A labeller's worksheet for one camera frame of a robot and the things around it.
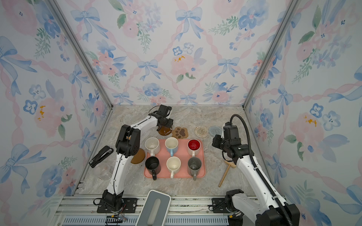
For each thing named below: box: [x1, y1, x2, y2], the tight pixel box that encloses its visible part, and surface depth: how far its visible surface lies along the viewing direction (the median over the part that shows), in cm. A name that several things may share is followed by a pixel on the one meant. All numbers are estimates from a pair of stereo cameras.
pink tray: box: [144, 169, 153, 178], surface depth 85 cm
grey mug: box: [187, 156, 202, 181], surface depth 81 cm
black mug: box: [145, 156, 162, 181], surface depth 83 cm
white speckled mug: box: [144, 137, 161, 157], surface depth 90 cm
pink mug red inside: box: [187, 138, 202, 158], surface depth 92 cm
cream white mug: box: [166, 156, 182, 179], surface depth 81 cm
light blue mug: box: [164, 136, 179, 157], surface depth 89 cm
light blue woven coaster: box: [208, 125, 223, 138], surface depth 106 cm
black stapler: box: [88, 145, 115, 169], surface depth 91 cm
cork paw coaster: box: [171, 126, 189, 139], surface depth 105 cm
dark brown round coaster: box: [157, 125, 173, 136], surface depth 105 cm
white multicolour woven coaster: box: [194, 126, 209, 138], surface depth 105 cm
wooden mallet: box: [218, 160, 237, 188], surface depth 87 cm
